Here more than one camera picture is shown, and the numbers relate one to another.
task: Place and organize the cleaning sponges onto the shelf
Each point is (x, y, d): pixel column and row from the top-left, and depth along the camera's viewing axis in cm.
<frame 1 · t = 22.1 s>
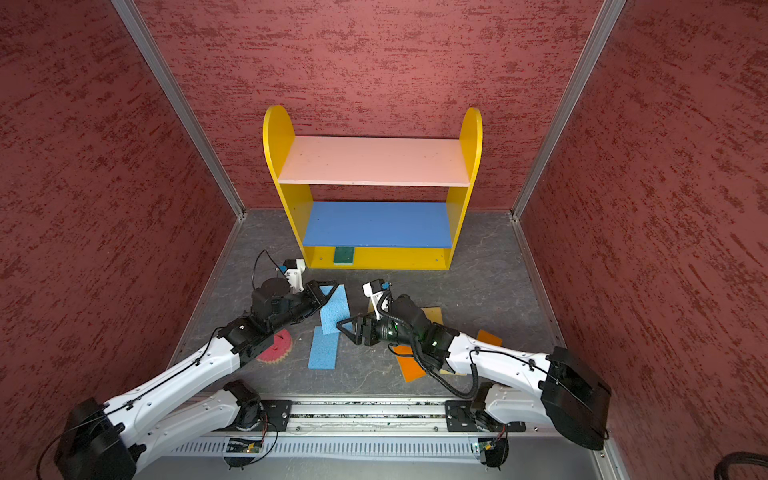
left hand: (339, 290, 77), fingers closed
right hand: (342, 332, 71), fingers open
green scouring sponge: (344, 255, 106), point 3 cm above the table
blue sponge left: (324, 350, 85), point 2 cm above the table
blue sponge right: (335, 310, 75), point 19 cm above the table
orange sponge centre: (407, 364, 84), on the table

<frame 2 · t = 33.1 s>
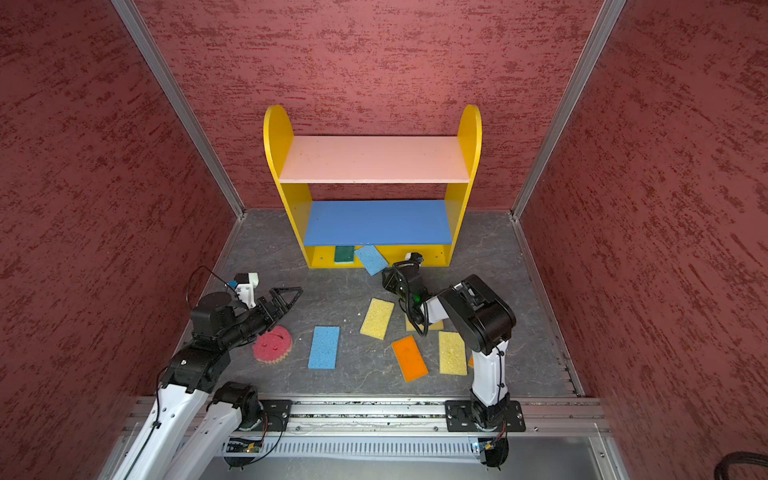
left hand: (296, 304, 73), fingers open
right hand: (383, 277, 98), fingers open
blue sponge right: (373, 261, 105), point 3 cm above the table
yellow sponge upper left: (378, 318, 92), point 2 cm above the table
the other named things where they were.

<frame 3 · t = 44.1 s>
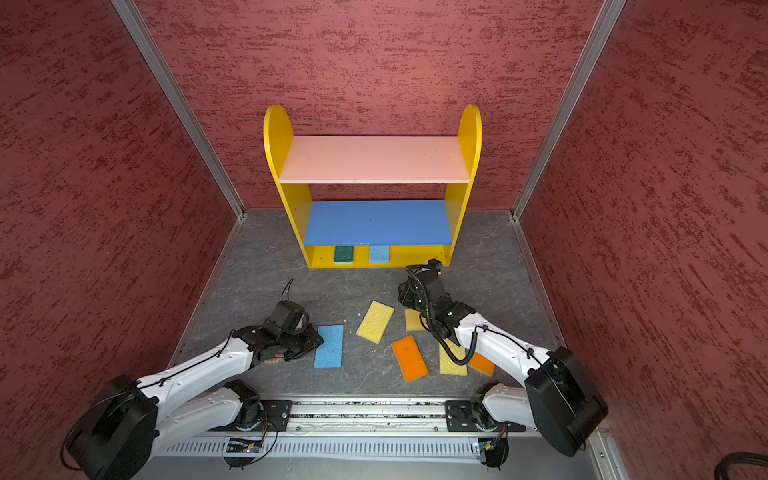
left hand: (321, 348, 85), fingers open
right hand: (400, 294, 85), fingers open
blue sponge right: (379, 254, 107), point 2 cm above the table
the other named things where they were.

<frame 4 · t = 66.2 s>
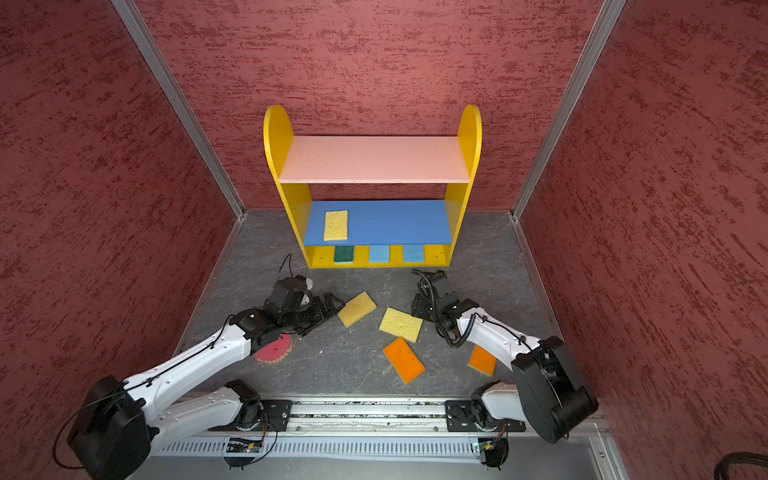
left hand: (335, 317, 82), fingers open
right hand: (417, 314, 89), fingers open
blue sponge left: (414, 253, 108), point 2 cm above the table
orange sponge centre: (404, 360, 85), on the table
yellow sponge upper left: (336, 225, 98), point 16 cm above the table
dark yellow scouring pad: (356, 309, 94), point 2 cm above the table
yellow sponge lower right: (401, 324, 91), point 2 cm above the table
pink round smiley sponge: (279, 355, 84), point 2 cm above the table
the other named things where they were.

